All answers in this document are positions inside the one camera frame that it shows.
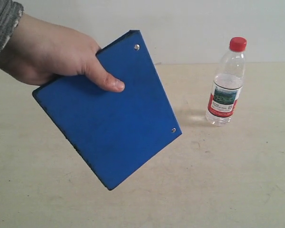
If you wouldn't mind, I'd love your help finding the person's bare hand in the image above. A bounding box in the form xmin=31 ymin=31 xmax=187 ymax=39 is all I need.
xmin=0 ymin=14 xmax=125 ymax=92

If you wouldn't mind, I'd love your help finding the blue binder folder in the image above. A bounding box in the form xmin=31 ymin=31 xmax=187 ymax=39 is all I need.
xmin=32 ymin=30 xmax=182 ymax=190

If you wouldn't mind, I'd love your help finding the clear plastic water bottle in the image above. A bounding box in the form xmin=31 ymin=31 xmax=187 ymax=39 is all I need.
xmin=206 ymin=37 xmax=247 ymax=126

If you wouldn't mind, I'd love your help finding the grey knit sleeve forearm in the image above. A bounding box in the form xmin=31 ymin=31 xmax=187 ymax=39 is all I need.
xmin=0 ymin=0 xmax=24 ymax=52

